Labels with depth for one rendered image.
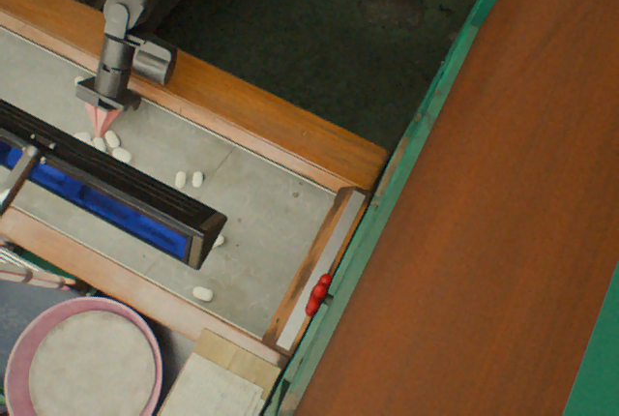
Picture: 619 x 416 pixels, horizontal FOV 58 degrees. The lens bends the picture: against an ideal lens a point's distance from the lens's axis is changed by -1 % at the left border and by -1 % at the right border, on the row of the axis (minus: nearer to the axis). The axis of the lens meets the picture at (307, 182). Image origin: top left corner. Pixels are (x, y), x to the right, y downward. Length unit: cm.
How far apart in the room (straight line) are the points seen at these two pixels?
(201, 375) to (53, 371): 27
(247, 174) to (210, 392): 39
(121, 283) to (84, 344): 13
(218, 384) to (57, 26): 76
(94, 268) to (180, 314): 18
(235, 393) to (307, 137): 47
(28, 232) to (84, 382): 29
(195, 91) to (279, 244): 34
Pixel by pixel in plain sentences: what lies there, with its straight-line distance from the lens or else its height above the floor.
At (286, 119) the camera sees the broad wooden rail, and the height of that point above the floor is 76.
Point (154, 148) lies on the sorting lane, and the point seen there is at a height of 74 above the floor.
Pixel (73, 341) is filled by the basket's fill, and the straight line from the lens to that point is 111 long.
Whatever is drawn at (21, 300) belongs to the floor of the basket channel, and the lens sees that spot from 122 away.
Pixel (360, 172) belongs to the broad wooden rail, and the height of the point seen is 76.
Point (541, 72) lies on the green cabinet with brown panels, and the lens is 18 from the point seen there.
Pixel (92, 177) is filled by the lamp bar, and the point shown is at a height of 111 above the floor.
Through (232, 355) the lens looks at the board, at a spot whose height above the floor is 78.
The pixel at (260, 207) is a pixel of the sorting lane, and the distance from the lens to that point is 106.
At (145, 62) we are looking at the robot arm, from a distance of 102.
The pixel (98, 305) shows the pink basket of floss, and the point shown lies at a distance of 109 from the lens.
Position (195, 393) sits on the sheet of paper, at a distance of 101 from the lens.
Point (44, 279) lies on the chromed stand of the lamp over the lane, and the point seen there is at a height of 91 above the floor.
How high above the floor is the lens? 177
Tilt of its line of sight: 75 degrees down
